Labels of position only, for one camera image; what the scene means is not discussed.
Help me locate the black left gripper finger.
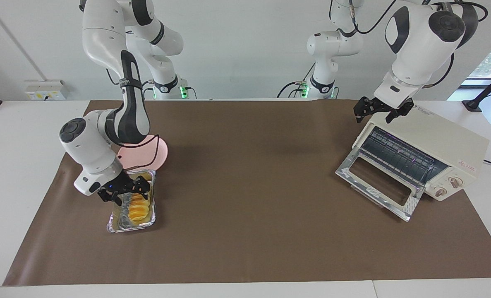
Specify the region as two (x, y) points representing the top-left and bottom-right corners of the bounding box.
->
(385, 103), (414, 124)
(353, 96), (376, 124)

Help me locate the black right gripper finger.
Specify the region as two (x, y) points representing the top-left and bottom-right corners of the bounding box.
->
(98, 190), (124, 206)
(132, 179), (153, 202)

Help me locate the sliced yellow bread loaf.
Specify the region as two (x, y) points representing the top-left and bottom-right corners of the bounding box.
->
(127, 176), (151, 226)

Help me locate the aluminium foil tray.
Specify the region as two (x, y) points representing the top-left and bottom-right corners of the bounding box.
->
(107, 168), (157, 233)

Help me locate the cream toaster oven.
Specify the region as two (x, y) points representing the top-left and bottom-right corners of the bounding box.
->
(352, 99), (490, 202)

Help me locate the silver glass oven door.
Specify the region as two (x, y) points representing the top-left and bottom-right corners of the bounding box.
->
(335, 147), (426, 222)

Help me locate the pink round plate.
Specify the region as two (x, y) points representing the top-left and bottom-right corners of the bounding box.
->
(118, 135), (168, 171)

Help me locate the brown table mat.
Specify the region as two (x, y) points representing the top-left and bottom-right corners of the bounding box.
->
(2, 99), (491, 287)

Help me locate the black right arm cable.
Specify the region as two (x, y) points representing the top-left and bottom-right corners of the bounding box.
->
(119, 133), (160, 168)

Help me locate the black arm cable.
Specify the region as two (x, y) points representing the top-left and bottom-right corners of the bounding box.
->
(119, 133), (160, 168)
(329, 0), (488, 89)

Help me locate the black wire oven rack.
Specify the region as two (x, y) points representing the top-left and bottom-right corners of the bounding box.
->
(360, 126), (440, 187)

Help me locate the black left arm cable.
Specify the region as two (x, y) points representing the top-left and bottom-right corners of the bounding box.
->
(329, 0), (488, 89)

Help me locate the black base cable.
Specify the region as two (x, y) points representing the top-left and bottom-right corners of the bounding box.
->
(276, 81), (310, 99)
(137, 81), (154, 100)

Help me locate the white wall socket box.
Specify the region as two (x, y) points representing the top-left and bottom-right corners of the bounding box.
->
(24, 80), (67, 101)

